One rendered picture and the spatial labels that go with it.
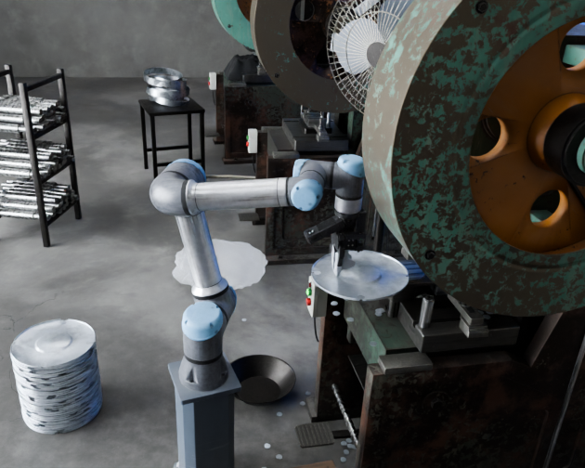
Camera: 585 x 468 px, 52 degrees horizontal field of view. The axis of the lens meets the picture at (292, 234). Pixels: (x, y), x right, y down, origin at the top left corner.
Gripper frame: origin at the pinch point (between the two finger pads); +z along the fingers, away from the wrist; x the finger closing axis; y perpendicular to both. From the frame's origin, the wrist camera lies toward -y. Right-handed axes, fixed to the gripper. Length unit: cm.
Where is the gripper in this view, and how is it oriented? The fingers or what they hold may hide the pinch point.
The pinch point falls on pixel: (334, 272)
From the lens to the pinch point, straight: 177.4
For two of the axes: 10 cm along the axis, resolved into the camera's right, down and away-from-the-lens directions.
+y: 9.8, -0.5, 2.1
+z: -0.5, 9.0, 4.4
